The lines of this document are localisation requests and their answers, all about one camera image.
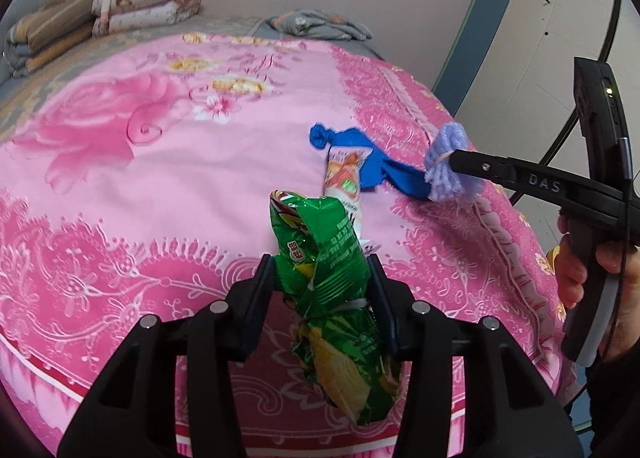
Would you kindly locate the person's right hand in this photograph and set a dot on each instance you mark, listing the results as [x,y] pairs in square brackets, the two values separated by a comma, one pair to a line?
[570,268]

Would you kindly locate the pink floral bedsheet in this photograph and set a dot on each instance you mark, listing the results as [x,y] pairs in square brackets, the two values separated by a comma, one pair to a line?
[150,162]

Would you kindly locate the green chip bag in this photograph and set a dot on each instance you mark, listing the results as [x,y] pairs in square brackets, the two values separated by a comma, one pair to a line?
[325,263]

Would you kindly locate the purple yarn bundle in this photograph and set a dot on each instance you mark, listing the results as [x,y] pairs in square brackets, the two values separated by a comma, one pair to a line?
[450,137]

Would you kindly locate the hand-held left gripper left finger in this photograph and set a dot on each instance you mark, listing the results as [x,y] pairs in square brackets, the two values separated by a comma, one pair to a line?
[260,308]

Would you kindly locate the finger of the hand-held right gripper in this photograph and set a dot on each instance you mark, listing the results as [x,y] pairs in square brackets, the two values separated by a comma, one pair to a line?
[490,168]

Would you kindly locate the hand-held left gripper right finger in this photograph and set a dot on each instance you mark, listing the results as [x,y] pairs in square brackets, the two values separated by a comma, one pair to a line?
[385,318]

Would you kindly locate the striped folded blanket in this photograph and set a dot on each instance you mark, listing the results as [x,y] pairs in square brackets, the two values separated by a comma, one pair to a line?
[50,37]

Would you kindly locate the orange snack wrapper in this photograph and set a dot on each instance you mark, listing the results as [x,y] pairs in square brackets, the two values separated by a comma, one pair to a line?
[342,177]

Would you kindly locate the grey floral blanket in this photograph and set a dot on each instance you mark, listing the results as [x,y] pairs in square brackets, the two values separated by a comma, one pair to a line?
[315,23]

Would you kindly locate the blue cloth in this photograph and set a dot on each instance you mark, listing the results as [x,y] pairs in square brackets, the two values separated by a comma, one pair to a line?
[395,177]

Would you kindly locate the person's right forearm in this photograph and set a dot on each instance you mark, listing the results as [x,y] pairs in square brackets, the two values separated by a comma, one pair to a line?
[620,400]

